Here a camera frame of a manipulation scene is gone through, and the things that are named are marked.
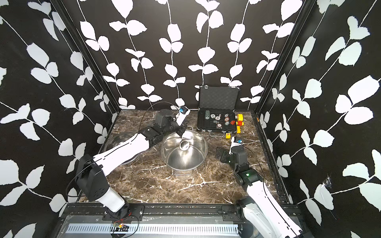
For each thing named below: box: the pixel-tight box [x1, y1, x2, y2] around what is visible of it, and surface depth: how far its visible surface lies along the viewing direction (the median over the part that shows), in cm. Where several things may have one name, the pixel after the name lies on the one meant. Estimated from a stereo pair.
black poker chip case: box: [196, 85, 240, 133], surface depth 113 cm
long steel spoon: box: [179, 130, 194, 151], surface depth 95 cm
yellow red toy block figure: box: [235, 113, 245, 134], surface depth 113 cm
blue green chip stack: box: [204, 110, 210, 120], surface depth 117 cm
